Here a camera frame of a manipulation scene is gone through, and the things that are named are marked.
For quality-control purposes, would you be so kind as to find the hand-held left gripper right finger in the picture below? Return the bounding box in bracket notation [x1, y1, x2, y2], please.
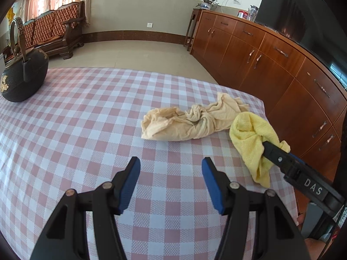
[201, 156, 311, 260]

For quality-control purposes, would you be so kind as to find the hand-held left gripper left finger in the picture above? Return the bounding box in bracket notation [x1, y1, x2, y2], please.
[30, 156, 141, 260]

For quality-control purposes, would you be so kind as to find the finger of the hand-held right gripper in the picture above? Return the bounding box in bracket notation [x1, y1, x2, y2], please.
[262, 140, 309, 179]

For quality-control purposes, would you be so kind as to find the yellow towel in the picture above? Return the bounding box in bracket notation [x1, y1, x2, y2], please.
[229, 111, 291, 189]

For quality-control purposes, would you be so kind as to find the knotted beige cloth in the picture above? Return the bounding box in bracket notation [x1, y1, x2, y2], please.
[141, 92, 250, 142]

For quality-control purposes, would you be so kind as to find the checked tablecloth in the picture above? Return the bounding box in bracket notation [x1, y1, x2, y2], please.
[0, 68, 299, 260]

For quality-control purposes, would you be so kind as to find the wooden sideboard cabinet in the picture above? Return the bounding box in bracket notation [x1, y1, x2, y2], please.
[189, 9, 347, 223]

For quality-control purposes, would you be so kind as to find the black television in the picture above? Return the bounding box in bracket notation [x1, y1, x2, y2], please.
[255, 0, 347, 87]

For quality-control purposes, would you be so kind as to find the glass vase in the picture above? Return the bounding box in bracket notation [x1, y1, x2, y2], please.
[247, 5, 259, 22]

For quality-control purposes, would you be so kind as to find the black cast iron teapot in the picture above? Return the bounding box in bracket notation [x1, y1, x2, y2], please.
[0, 17, 49, 103]

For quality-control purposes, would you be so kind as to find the potted plant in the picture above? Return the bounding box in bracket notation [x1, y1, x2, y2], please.
[196, 0, 219, 11]

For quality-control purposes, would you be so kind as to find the wooden sofa with orange cushions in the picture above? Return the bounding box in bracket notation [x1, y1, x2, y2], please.
[0, 1, 86, 60]

